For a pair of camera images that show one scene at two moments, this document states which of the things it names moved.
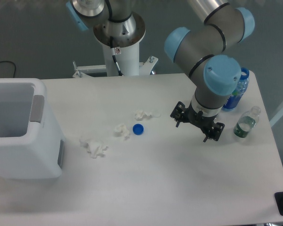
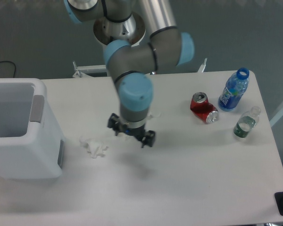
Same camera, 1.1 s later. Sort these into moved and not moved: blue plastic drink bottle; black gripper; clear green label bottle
Moved: black gripper
Not moved: clear green label bottle; blue plastic drink bottle
